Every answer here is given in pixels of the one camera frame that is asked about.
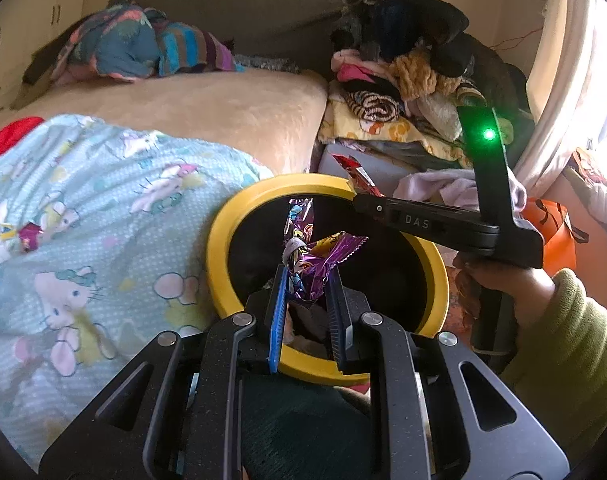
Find dark green pants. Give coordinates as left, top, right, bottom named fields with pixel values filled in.
left=240, top=372, right=379, bottom=480

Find pink garment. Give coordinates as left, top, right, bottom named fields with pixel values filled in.
left=332, top=49, right=399, bottom=83

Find grey storage box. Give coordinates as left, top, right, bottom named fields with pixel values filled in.
left=316, top=142, right=419, bottom=196

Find red blanket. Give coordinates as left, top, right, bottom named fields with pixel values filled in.
left=0, top=116, right=45, bottom=168

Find orange bag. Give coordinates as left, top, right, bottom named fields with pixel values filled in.
left=523, top=197, right=589, bottom=273

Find pale pink cloth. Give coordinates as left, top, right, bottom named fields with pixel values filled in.
left=393, top=167, right=527, bottom=216

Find black clothes heap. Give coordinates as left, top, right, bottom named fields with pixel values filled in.
left=331, top=0, right=529, bottom=126

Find white curtain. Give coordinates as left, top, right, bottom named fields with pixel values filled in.
left=513, top=0, right=607, bottom=201

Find yellow cartoon blanket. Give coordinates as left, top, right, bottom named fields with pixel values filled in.
left=317, top=82, right=514, bottom=171

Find zebra striped cloth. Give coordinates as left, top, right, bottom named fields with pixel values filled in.
left=346, top=90, right=404, bottom=123

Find yellow knit garment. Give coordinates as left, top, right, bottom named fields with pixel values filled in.
left=388, top=52, right=464, bottom=101

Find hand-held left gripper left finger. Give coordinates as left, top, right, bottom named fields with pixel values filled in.
left=38, top=265, right=289, bottom=480

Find white fuzzy cloth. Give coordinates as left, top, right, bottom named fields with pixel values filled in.
left=418, top=95, right=464, bottom=141

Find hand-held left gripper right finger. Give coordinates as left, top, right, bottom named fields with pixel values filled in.
left=325, top=270, right=570, bottom=480

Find person's right forearm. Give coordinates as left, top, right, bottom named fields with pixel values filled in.
left=498, top=269, right=607, bottom=461

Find person's right hand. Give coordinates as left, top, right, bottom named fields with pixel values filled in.
left=452, top=251, right=557, bottom=328

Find beige bed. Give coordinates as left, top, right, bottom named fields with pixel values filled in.
left=13, top=67, right=329, bottom=176

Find purple snack wrapper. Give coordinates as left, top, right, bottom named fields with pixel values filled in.
left=282, top=199, right=369, bottom=306

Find long red wrapper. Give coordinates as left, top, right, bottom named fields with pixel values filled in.
left=332, top=154, right=385, bottom=198

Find striped blanket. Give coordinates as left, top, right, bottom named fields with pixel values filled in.
left=156, top=21, right=244, bottom=77

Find yellow-rimmed black bin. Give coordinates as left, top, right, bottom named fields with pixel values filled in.
left=206, top=172, right=450, bottom=387

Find floral blue quilt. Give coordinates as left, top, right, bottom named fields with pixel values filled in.
left=50, top=4, right=164, bottom=83

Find white wardrobe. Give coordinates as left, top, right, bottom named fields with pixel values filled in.
left=0, top=0, right=91, bottom=126

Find grey patterned cloth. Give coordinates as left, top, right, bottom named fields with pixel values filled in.
left=233, top=54, right=301, bottom=73

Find cartoon cat blue blanket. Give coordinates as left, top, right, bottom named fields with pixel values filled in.
left=0, top=114, right=274, bottom=471

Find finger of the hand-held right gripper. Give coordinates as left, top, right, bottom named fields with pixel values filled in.
left=352, top=192, right=391, bottom=226

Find cartoon patterned cloth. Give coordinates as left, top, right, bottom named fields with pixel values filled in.
left=563, top=147, right=607, bottom=221

